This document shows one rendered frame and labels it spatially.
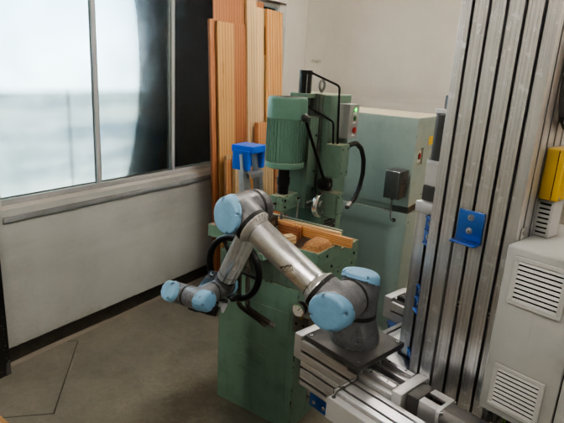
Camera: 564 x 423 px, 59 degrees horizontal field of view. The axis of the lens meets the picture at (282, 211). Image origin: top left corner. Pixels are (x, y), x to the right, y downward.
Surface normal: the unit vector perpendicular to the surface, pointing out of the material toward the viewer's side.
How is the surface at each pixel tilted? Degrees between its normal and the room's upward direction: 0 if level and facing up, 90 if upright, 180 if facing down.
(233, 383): 90
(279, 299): 90
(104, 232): 90
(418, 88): 90
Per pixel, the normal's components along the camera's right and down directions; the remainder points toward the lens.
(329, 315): -0.48, 0.27
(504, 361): -0.74, 0.14
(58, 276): 0.84, 0.20
